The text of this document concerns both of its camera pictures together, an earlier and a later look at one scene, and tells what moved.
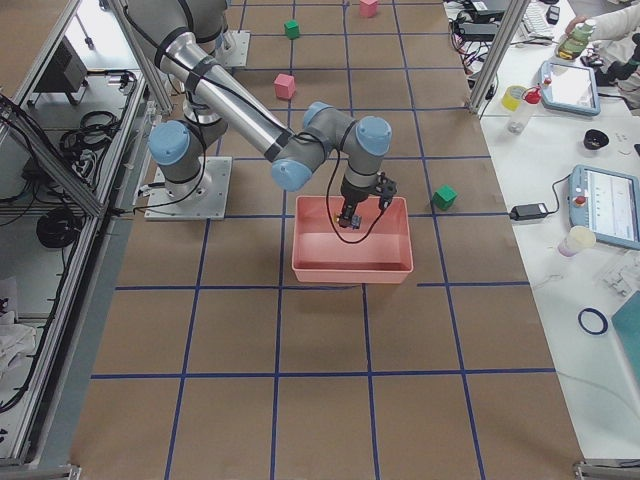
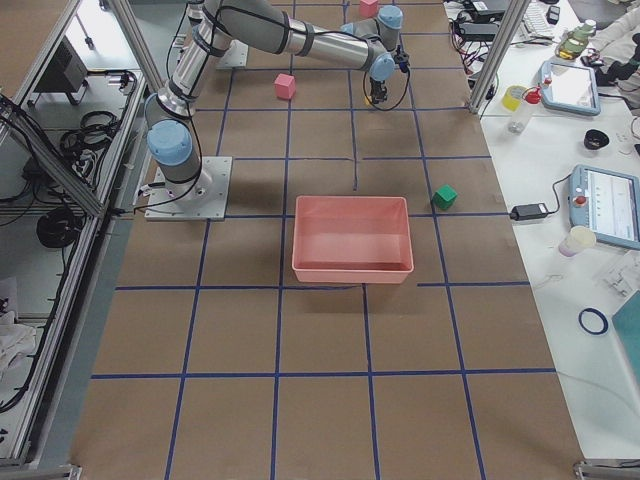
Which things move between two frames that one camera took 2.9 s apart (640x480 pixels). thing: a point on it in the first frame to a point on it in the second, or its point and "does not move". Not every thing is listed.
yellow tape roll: x=512 y=97 does not move
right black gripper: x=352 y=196 to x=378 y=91
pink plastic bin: x=379 y=251 does not move
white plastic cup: x=578 y=240 does not move
